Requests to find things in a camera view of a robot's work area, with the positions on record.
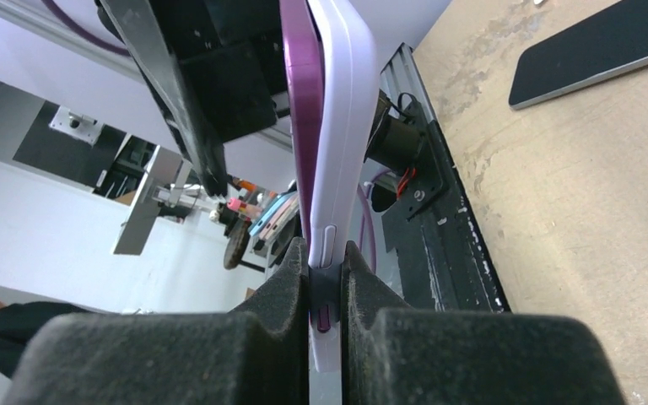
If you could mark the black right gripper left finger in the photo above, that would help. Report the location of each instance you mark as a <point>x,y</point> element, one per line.
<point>256,353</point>

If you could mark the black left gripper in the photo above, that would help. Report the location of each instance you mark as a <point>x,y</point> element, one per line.
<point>224,65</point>

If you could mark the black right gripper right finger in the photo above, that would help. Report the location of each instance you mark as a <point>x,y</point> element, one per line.
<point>396,354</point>

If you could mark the purple phone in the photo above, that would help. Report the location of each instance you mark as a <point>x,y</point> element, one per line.
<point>305,82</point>

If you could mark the lavender phone case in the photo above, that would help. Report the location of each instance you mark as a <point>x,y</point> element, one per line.
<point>351,88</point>

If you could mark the silver phone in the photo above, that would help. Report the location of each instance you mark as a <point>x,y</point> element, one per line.
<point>605,45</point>

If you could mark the aluminium frame rail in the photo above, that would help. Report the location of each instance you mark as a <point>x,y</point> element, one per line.
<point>42,56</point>

